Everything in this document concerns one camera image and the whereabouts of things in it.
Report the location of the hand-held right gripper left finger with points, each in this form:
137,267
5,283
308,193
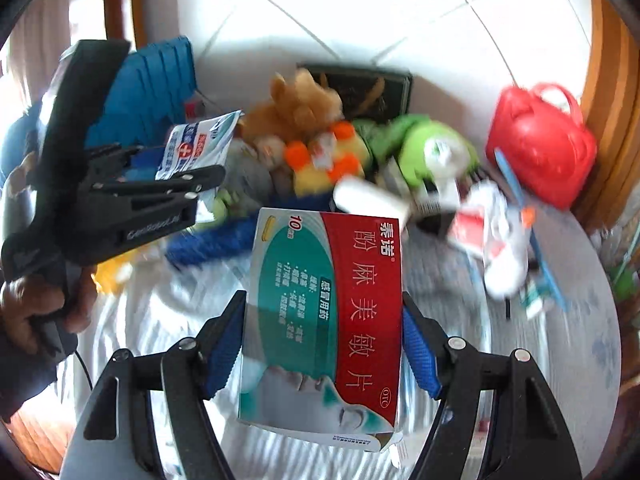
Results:
222,347

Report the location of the yellow plastic clip toy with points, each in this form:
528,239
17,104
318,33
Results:
115,272

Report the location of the white cup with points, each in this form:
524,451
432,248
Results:
370,199

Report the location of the wooden wall column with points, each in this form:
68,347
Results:
125,5
615,110

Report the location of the person's left forearm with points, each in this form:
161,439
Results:
25,380

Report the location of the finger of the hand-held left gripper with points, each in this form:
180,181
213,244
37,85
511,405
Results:
112,160
170,190

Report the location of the grey plush toy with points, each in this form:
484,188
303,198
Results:
247,180

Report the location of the blue plastic crate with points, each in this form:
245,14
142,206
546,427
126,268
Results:
145,85

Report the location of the blue feather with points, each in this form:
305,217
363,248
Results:
215,240

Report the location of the brown plush animal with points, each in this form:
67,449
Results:
300,105

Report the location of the blue white medicine packet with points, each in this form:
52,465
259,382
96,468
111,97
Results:
197,147

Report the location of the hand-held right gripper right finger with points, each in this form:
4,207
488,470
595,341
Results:
420,357

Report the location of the small green plush toy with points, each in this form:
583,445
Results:
225,205

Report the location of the yellow orange plush toy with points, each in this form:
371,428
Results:
345,160

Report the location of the green plastic object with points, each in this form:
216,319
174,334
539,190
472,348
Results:
625,277

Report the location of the red teal medicine box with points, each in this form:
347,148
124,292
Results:
320,330

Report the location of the black box with gold print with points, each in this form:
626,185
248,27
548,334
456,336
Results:
380,90

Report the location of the person's left hand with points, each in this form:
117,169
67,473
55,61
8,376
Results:
20,307

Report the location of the red bear-face plastic case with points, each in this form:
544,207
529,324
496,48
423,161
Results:
540,150

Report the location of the beige curtain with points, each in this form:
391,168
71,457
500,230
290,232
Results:
30,70

